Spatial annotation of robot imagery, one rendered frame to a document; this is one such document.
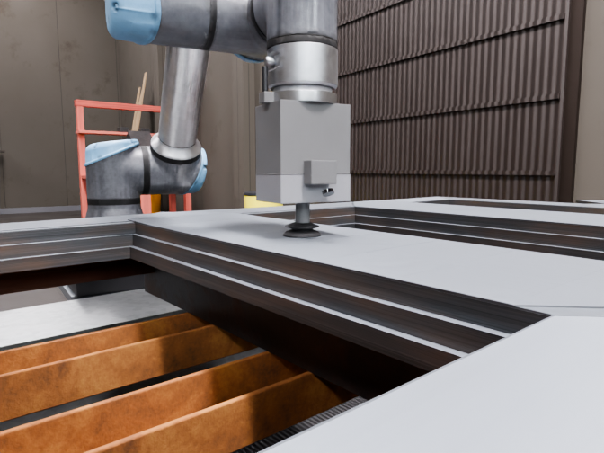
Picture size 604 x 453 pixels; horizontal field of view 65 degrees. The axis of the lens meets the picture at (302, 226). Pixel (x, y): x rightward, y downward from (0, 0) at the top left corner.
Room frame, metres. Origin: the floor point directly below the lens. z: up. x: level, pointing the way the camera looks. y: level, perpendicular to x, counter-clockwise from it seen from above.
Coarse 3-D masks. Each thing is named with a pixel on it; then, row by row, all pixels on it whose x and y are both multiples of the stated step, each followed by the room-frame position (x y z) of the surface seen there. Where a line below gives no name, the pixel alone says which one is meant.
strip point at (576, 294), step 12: (588, 276) 0.32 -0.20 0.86; (600, 276) 0.32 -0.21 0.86; (564, 288) 0.29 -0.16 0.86; (576, 288) 0.29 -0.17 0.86; (588, 288) 0.29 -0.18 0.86; (600, 288) 0.29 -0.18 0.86; (528, 300) 0.26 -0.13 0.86; (540, 300) 0.26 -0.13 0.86; (552, 300) 0.26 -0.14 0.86; (564, 300) 0.26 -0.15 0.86; (576, 300) 0.26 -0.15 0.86; (588, 300) 0.26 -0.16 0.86; (600, 300) 0.26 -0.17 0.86
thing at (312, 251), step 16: (320, 240) 0.49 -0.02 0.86; (336, 240) 0.49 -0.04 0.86; (352, 240) 0.49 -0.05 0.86; (368, 240) 0.49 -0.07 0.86; (384, 240) 0.49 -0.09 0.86; (400, 240) 0.49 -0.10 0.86; (416, 240) 0.49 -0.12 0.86; (432, 240) 0.49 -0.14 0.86; (304, 256) 0.39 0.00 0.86; (320, 256) 0.39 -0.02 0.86; (336, 256) 0.39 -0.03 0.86
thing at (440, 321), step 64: (0, 256) 0.55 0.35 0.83; (64, 256) 0.59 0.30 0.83; (128, 256) 0.64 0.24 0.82; (192, 256) 0.52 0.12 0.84; (256, 256) 0.44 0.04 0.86; (576, 256) 0.62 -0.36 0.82; (320, 320) 0.35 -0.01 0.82; (384, 320) 0.31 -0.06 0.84; (448, 320) 0.27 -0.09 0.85; (512, 320) 0.25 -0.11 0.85
